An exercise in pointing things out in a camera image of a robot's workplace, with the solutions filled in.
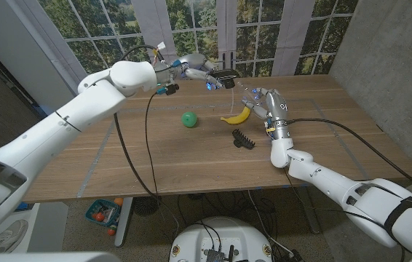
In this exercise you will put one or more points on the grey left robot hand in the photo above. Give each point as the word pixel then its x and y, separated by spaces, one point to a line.
pixel 191 67

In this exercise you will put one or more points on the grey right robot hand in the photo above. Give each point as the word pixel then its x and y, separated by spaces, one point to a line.
pixel 277 109

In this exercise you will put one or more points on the clear plastic spray bottle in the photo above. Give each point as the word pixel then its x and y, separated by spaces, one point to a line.
pixel 250 95

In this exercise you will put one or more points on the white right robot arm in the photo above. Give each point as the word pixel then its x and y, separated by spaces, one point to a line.
pixel 373 203

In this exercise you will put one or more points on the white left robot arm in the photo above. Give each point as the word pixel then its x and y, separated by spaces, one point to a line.
pixel 53 134

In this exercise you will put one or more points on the yellow banana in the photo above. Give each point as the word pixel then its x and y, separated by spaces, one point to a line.
pixel 238 118

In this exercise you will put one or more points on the green ball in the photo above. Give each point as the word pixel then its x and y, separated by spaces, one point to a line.
pixel 189 119

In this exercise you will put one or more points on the red toy ball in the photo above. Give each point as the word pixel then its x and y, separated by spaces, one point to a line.
pixel 99 217

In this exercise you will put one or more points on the black hair claw clip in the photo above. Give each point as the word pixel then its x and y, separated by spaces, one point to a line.
pixel 242 140

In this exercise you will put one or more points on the printed window garden backdrop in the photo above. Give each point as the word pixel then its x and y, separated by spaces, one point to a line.
pixel 118 36

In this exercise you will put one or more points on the metal table leg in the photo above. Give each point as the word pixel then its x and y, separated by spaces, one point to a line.
pixel 311 218
pixel 122 225

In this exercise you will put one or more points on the white robot torso base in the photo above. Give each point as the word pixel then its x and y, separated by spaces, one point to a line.
pixel 220 234

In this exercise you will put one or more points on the black floor fan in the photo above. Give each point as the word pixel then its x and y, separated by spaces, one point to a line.
pixel 147 205

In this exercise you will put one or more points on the teal toy basket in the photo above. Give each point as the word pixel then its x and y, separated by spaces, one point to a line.
pixel 104 214

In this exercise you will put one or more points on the white storage box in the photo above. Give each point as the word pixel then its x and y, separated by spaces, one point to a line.
pixel 49 225

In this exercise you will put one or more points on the white sneaker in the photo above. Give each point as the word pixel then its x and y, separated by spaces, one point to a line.
pixel 7 236

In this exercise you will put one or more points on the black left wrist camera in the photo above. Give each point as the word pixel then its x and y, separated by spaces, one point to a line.
pixel 172 89

